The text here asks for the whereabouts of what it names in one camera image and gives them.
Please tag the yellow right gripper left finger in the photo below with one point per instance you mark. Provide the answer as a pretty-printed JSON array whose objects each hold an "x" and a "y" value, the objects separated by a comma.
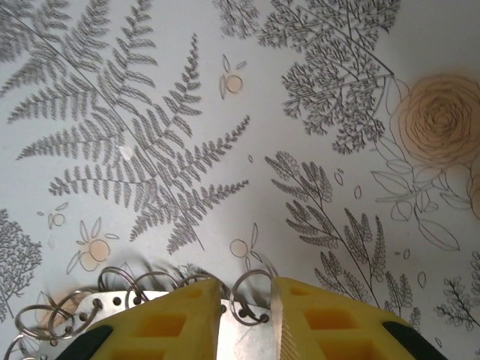
[{"x": 168, "y": 326}]

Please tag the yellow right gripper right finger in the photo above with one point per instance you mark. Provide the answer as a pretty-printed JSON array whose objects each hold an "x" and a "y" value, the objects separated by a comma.
[{"x": 337, "y": 330}]

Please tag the floral printed table cover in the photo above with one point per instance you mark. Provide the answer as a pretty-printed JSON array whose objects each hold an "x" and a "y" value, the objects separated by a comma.
[{"x": 262, "y": 150}]

